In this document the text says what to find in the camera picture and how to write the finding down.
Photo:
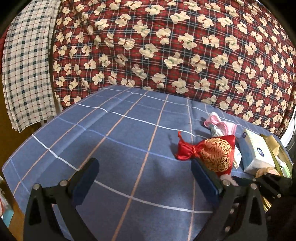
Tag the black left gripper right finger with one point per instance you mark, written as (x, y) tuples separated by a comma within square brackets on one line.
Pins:
[(238, 211)]

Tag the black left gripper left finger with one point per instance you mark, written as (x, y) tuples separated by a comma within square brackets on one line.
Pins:
[(40, 219)]

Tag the fluffy white pink plush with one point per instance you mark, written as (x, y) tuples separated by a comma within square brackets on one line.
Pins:
[(228, 178)]

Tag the red gold satin pouch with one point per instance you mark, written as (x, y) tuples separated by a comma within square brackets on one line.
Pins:
[(217, 153)]

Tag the gold metal tin box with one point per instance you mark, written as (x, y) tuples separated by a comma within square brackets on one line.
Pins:
[(283, 165)]

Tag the tissue pack with blue dots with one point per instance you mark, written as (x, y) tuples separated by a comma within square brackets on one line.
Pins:
[(255, 152)]

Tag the pink white small sock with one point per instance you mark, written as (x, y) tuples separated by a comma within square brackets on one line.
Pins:
[(218, 127)]

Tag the blue checked bed sheet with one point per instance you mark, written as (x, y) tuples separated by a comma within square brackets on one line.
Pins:
[(142, 192)]

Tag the red plaid bear quilt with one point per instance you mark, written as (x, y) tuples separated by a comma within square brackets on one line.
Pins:
[(233, 55)]

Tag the white green plaid cloth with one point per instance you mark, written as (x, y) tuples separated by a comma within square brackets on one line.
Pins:
[(25, 67)]

